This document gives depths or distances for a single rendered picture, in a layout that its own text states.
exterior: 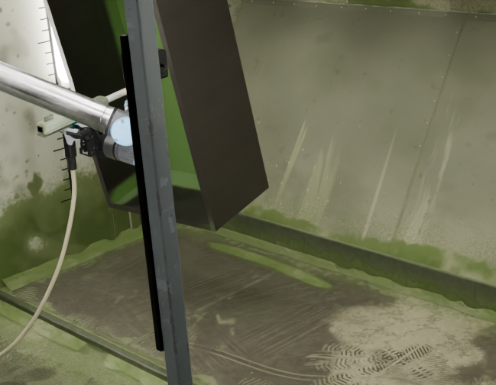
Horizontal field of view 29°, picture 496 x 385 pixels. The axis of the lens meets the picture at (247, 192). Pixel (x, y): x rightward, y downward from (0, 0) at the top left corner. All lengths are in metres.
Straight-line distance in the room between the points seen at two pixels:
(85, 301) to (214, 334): 0.69
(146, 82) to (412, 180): 2.10
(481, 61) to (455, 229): 0.73
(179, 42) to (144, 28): 1.16
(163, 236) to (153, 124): 0.29
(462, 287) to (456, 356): 0.42
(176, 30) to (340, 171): 1.31
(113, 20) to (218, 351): 1.40
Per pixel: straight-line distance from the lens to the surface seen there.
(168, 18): 3.36
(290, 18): 4.91
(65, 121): 3.30
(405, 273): 4.09
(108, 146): 3.19
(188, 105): 3.46
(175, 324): 2.48
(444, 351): 3.64
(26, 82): 3.02
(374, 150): 4.30
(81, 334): 3.96
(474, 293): 3.92
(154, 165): 2.31
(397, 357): 3.59
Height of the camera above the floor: 1.81
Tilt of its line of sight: 19 degrees down
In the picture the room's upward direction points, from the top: 4 degrees counter-clockwise
